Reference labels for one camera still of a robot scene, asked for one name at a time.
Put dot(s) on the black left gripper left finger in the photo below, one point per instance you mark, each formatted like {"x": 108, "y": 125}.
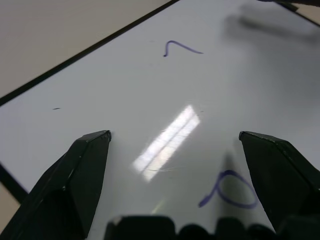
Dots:
{"x": 65, "y": 190}

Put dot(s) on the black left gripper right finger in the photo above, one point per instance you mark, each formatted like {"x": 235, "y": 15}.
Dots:
{"x": 282, "y": 180}

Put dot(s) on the black-framed whiteboard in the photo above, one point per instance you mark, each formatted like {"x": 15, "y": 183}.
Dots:
{"x": 160, "y": 100}

